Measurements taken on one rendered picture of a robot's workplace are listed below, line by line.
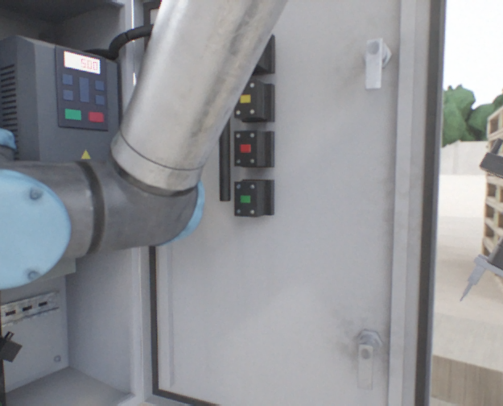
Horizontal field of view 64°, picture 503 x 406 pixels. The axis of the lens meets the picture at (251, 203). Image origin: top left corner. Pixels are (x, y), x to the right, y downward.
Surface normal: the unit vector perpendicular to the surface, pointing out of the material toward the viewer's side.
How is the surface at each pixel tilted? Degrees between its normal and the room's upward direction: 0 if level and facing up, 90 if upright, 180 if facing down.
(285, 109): 90
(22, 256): 104
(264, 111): 90
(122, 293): 90
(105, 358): 90
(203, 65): 123
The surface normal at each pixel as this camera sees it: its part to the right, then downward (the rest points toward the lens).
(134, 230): 0.63, 0.47
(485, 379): -0.59, 0.09
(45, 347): 0.82, 0.05
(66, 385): 0.00, -1.00
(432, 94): -0.40, 0.08
